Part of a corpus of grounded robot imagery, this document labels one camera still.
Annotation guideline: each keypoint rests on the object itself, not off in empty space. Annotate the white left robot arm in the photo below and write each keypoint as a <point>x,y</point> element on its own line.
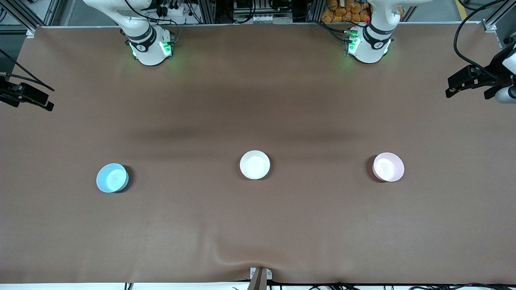
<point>369,54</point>

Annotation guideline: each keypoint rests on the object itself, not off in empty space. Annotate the pink bowl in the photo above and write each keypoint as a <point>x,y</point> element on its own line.
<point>388,167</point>

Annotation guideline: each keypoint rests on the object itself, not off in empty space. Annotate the blue bowl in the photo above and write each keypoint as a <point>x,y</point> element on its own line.
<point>112,178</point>

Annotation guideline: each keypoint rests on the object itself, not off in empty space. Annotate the grey camera mount plate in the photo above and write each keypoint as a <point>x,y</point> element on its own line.
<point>268,274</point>

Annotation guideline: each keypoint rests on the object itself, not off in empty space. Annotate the brown table cover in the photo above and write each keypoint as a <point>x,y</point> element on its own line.
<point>258,100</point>

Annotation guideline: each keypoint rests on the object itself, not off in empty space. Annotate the white power strip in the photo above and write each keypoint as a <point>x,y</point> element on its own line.
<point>177,11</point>

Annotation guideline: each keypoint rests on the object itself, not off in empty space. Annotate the brown camera pole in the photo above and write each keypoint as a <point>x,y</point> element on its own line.
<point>258,282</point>

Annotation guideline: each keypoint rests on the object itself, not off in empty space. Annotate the orange packaged snacks pile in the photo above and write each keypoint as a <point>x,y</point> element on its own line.
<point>346,16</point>

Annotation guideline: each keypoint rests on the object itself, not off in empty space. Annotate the aluminium frame post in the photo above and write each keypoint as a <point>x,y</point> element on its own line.
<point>22,16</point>
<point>207,10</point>
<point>314,10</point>
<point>498,16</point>

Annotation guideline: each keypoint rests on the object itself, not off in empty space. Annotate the black round foot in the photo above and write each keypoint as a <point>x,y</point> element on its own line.
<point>508,40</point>

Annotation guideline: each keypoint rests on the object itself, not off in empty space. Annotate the white bowl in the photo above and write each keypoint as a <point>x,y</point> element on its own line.
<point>254,165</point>

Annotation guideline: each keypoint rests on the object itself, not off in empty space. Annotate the white terminal block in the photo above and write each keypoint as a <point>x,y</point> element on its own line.
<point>266,18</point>

